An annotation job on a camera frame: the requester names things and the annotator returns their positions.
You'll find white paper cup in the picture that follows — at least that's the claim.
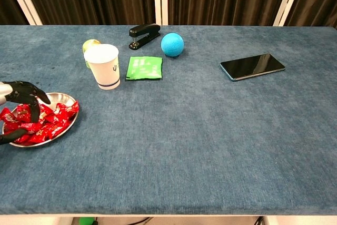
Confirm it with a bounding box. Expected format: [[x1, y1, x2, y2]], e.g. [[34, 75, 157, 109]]
[[83, 43, 121, 90]]

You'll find blue ball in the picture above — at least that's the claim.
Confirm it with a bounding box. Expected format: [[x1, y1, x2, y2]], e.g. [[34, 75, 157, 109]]
[[161, 32, 185, 57]]

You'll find yellow-green round fruit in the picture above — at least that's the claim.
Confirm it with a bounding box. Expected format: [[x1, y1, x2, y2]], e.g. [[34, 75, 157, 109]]
[[82, 38, 102, 69]]

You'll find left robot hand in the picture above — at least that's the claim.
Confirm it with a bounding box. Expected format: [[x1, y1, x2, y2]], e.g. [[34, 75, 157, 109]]
[[0, 80, 51, 145]]

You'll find round metal plate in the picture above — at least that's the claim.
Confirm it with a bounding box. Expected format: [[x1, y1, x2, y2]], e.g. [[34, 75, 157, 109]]
[[2, 92, 80, 148]]

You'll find red candy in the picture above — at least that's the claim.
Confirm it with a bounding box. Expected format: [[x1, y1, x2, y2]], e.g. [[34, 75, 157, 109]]
[[46, 113, 70, 125], [12, 135, 29, 144], [54, 102, 72, 116], [64, 100, 80, 122], [0, 107, 19, 124], [14, 122, 43, 133], [16, 104, 32, 123], [27, 130, 49, 143], [46, 122, 71, 139], [39, 103, 54, 117]]

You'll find blue table cloth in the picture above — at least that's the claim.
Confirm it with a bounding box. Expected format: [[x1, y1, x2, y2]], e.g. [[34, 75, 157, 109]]
[[0, 25, 337, 216]]

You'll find black smartphone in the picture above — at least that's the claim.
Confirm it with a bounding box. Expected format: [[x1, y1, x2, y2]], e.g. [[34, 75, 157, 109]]
[[220, 53, 286, 82]]

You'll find green sachet packet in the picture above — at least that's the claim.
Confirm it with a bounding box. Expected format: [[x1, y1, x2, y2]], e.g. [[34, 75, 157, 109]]
[[125, 56, 163, 81]]

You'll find black stapler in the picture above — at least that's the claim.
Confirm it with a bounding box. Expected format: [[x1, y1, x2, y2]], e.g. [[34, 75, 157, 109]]
[[128, 23, 161, 51]]

